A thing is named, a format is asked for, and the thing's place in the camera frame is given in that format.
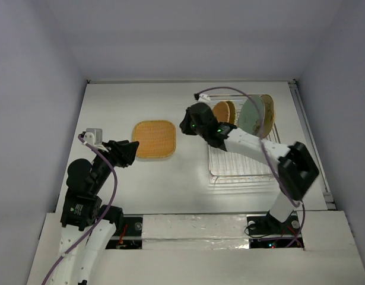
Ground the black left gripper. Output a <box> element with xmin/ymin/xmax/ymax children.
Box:
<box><xmin>91</xmin><ymin>138</ymin><xmax>138</xmax><ymax>192</ymax></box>

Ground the large orange woven plate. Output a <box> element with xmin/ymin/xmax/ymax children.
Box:
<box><xmin>132</xmin><ymin>120</ymin><xmax>176</xmax><ymax>159</ymax></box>

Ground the small orange woven plate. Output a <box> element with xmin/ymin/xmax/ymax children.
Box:
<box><xmin>212</xmin><ymin>101</ymin><xmax>230</xmax><ymax>122</ymax></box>

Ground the green rimmed woven plate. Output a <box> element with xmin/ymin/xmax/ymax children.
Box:
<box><xmin>226</xmin><ymin>101</ymin><xmax>237</xmax><ymax>125</ymax></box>

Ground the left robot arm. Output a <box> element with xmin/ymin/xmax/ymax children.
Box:
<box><xmin>42</xmin><ymin>135</ymin><xmax>139</xmax><ymax>284</ymax></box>

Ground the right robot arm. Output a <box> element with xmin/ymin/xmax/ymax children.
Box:
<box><xmin>180</xmin><ymin>102</ymin><xmax>319</xmax><ymax>237</ymax></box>

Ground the beige floral ceramic plate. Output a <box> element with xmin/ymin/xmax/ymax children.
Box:
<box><xmin>261</xmin><ymin>94</ymin><xmax>275</xmax><ymax>138</ymax></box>

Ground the white foam block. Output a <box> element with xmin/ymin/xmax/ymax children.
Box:
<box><xmin>141</xmin><ymin>214</ymin><xmax>249</xmax><ymax>251</ymax></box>

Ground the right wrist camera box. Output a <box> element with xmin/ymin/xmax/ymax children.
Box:
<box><xmin>193</xmin><ymin>93</ymin><xmax>211</xmax><ymax>104</ymax></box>

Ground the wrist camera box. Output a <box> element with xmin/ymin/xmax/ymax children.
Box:
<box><xmin>82</xmin><ymin>128</ymin><xmax>103</xmax><ymax>148</ymax></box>
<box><xmin>193</xmin><ymin>93</ymin><xmax>211</xmax><ymax>104</ymax></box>

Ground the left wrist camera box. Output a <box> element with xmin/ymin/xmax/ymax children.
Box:
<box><xmin>82</xmin><ymin>128</ymin><xmax>103</xmax><ymax>148</ymax></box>

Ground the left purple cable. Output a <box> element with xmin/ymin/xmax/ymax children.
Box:
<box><xmin>41</xmin><ymin>133</ymin><xmax>118</xmax><ymax>285</ymax></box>

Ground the metal wire dish rack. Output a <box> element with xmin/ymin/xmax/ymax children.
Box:
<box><xmin>207</xmin><ymin>93</ymin><xmax>281</xmax><ymax>184</ymax></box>

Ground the aluminium rail right side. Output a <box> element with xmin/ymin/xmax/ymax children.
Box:
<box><xmin>288</xmin><ymin>80</ymin><xmax>337</xmax><ymax>211</ymax></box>

